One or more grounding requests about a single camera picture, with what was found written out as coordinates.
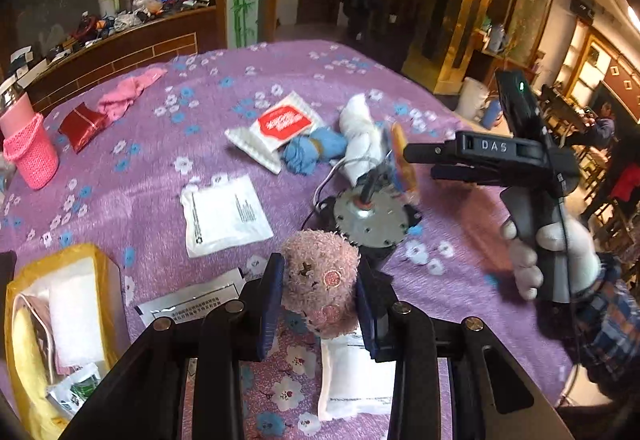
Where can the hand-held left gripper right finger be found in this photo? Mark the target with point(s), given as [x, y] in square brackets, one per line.
[367, 312]

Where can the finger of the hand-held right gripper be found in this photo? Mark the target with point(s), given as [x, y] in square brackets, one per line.
[432, 152]
[465, 174]

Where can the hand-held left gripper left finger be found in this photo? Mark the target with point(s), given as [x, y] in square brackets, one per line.
[270, 307]

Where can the orange and blue disc toy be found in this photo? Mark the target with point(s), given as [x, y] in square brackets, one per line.
[401, 159]

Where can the pink plush toy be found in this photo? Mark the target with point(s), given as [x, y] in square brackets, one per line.
[322, 282]

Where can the yellow bag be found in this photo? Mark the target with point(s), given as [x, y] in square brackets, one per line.
[100, 270]

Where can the white green tissue pack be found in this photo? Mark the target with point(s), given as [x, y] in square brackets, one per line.
[75, 320]

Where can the green white packet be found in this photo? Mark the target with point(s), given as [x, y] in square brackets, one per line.
[75, 390]

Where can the yellow cloth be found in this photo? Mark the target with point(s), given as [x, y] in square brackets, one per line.
[25, 362]

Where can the person's right forearm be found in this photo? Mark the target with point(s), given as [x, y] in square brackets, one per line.
[610, 320]

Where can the white soft pouch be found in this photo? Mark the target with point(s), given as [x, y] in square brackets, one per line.
[350, 382]

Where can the person's right hand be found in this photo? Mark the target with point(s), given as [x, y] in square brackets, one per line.
[570, 245]

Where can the blue container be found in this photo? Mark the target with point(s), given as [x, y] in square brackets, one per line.
[492, 113]

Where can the white sack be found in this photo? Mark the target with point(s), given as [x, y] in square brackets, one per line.
[472, 98]

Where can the white sock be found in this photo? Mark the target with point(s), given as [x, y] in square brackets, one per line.
[357, 134]

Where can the white black-printed packet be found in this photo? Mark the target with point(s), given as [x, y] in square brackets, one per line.
[190, 305]

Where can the black metal motor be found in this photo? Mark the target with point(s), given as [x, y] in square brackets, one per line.
[372, 222]

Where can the red cloth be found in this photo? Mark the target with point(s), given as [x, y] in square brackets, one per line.
[627, 181]

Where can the white flat packet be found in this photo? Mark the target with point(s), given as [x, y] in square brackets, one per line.
[225, 216]

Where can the wooden display shelf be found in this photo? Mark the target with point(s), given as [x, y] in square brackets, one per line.
[595, 64]

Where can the blue cloth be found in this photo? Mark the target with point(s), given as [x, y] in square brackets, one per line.
[310, 150]

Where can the red white packet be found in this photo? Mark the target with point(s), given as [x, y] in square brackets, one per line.
[280, 125]

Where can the purple floral blanket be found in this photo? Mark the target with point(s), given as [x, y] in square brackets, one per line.
[150, 180]

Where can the pink cloth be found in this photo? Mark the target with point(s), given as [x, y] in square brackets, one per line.
[127, 92]

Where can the red pouch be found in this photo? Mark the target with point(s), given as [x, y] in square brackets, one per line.
[82, 125]

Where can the pink knit-sleeved bottle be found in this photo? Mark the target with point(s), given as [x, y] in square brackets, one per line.
[30, 152]

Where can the wooden counter cabinet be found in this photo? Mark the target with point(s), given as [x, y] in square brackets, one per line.
[125, 54]

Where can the white plastic bag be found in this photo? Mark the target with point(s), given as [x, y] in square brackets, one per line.
[145, 4]

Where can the small white box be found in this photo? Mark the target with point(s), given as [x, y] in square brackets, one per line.
[22, 58]

